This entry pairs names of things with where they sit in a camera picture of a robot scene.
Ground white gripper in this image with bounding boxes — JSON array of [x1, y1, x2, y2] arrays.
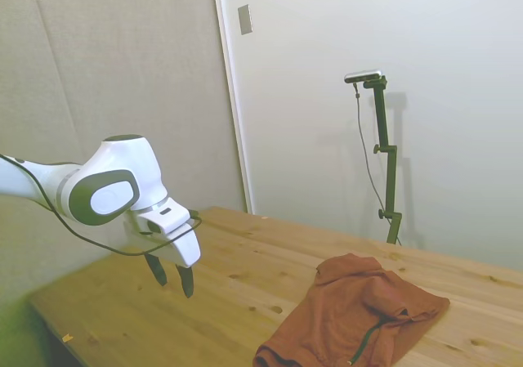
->
[[122, 199, 202, 299]]

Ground rust brown shorts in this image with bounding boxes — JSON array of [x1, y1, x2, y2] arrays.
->
[[252, 253, 451, 367]]

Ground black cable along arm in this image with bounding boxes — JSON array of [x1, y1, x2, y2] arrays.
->
[[0, 153, 203, 257]]

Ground dark drawstring of shorts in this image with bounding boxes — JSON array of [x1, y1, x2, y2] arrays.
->
[[346, 317, 387, 365]]

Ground white vertical wall trim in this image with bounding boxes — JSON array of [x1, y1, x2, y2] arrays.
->
[[211, 0, 255, 215]]

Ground grey camera cable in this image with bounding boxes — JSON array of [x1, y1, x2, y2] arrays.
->
[[351, 81, 389, 213]]

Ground dark green camera stand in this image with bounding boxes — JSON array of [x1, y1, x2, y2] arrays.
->
[[362, 76, 404, 245]]

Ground grey wall plate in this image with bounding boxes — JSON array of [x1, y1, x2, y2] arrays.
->
[[237, 3, 254, 36]]

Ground silver camera on stand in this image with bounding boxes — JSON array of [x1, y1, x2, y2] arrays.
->
[[344, 69, 383, 85]]

